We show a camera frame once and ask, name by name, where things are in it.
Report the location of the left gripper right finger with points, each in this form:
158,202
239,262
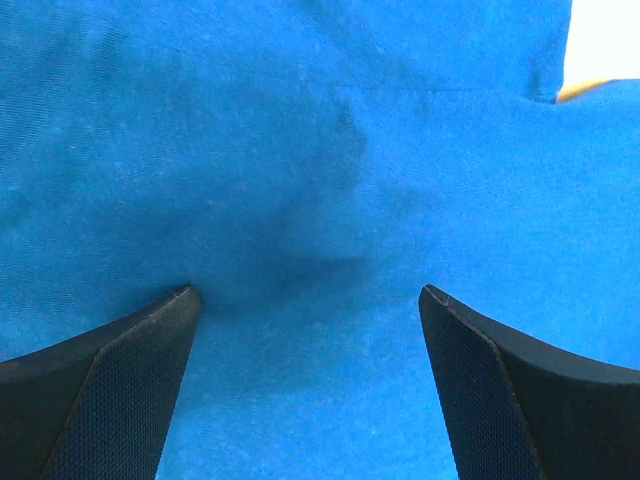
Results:
516,407

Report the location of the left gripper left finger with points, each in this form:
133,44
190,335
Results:
99,405

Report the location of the dark blue t shirt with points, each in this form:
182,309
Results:
309,166

